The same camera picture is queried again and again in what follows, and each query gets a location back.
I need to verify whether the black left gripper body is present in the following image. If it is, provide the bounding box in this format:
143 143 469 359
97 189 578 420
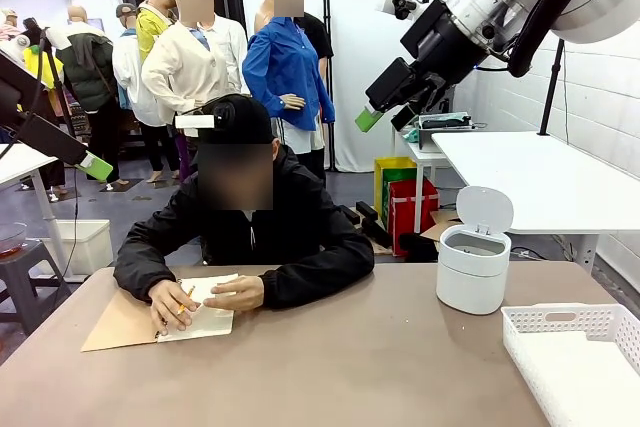
0 96 92 167

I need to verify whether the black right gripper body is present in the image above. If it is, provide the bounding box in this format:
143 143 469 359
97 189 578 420
365 57 452 131

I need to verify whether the yellow pencil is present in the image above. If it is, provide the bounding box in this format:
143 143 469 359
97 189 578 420
175 285 196 317

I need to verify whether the person's right forearm black sleeve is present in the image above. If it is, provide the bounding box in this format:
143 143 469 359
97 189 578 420
113 224 177 304

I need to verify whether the person's left forearm black sleeve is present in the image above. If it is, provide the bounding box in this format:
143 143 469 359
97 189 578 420
259 241 376 311

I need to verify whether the person's right hand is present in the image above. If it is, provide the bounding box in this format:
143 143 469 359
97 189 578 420
148 279 202 333

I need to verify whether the person's left hand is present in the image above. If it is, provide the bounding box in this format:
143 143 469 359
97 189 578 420
203 275 265 312

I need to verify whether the white desk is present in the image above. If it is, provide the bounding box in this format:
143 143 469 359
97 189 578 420
0 141 87 284

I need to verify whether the grey tool tray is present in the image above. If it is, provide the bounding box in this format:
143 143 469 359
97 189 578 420
417 112 475 151

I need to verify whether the small white side table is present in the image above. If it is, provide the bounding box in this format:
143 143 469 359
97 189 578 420
399 139 467 234

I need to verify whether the yellow bag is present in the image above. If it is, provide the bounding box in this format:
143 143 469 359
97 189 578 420
374 156 419 228

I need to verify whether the mannequin in dark vest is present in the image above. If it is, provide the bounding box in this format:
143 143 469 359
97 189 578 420
54 5 120 189

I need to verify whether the white storage box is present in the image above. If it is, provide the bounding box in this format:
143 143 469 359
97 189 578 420
42 219 114 278

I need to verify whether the black stand knob head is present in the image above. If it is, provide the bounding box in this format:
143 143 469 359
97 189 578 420
377 0 420 21

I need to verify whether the mannequin in blue shirt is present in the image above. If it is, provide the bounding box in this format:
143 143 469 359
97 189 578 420
242 0 337 178

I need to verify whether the red bag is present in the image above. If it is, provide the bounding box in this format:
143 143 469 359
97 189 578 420
388 177 440 257

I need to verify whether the mannequin in white shirt and cap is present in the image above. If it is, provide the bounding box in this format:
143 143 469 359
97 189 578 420
112 2 169 184

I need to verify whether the glass bowl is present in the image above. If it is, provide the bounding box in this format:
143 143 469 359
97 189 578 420
0 221 29 254

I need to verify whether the black backdrop pole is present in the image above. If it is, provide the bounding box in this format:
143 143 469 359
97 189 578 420
322 0 337 173

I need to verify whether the flat cardboard sheet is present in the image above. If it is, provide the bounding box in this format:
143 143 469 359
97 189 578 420
419 209 464 244

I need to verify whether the black cap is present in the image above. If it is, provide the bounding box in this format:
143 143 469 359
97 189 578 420
180 94 276 146

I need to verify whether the person's torso in black jacket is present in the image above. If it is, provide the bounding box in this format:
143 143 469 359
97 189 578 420
164 144 361 268

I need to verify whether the grey step stool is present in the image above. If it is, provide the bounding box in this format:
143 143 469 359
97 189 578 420
0 239 72 337

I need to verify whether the mannequin in cream jacket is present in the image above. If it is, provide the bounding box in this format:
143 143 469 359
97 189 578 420
141 0 250 183

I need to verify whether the mannequin in yellow shirt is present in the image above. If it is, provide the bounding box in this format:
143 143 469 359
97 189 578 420
135 0 177 64

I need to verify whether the black stand pole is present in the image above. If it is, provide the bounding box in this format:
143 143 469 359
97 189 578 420
537 39 567 137

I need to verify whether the large white table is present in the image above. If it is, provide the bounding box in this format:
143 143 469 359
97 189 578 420
430 130 640 274

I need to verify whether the white lidded trash bin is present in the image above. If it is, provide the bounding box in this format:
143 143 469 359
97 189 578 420
435 185 515 317

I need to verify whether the white perforated plastic basket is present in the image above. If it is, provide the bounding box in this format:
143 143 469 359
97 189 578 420
501 302 640 427

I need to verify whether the black right wrist mount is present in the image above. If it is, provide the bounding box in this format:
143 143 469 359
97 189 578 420
399 0 490 92

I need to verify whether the black wrist mount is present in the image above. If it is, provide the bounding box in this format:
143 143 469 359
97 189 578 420
0 49 40 121
399 0 490 92

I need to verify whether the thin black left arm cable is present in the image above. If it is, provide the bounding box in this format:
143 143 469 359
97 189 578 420
18 29 51 134

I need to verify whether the black left wrist mount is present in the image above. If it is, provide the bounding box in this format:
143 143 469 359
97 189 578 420
0 49 40 121

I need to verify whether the white head-mounted camera box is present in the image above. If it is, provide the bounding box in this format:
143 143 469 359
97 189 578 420
174 114 215 129

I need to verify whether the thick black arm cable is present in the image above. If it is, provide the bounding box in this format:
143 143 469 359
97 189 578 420
507 0 604 79

